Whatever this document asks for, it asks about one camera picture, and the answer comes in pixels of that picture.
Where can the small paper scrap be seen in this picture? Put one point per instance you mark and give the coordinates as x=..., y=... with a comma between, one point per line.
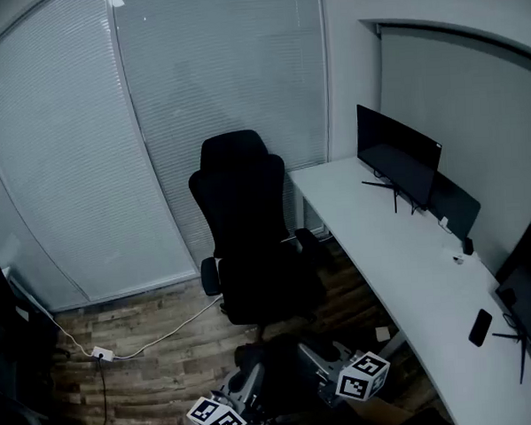
x=382, y=333

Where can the brown cardboard box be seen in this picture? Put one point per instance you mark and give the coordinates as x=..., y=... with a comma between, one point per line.
x=382, y=412

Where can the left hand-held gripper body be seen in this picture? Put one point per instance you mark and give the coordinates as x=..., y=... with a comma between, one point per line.
x=216, y=418

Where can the small white desk gadget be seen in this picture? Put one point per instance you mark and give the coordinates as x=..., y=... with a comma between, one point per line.
x=459, y=259

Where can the white plug adapter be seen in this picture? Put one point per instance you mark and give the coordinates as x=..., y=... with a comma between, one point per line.
x=444, y=222

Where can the narrow white window blind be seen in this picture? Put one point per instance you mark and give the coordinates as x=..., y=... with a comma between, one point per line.
x=223, y=76

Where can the black monitor with thin stand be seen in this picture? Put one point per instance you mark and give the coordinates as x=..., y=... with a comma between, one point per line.
x=400, y=155

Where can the small black desk gadget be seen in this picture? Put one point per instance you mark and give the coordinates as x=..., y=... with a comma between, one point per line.
x=468, y=246

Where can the black office chair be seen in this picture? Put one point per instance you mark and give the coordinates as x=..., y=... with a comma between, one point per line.
x=243, y=208

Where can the wide white window blind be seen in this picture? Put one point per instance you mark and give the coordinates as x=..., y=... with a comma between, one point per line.
x=68, y=173

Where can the black smartphone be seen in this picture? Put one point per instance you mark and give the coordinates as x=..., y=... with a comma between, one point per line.
x=480, y=327

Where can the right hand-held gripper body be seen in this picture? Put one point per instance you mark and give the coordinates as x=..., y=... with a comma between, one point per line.
x=360, y=377

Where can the white desk leg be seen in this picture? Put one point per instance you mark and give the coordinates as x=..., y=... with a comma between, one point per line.
x=299, y=210

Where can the white power strip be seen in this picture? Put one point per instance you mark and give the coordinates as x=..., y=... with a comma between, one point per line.
x=102, y=353

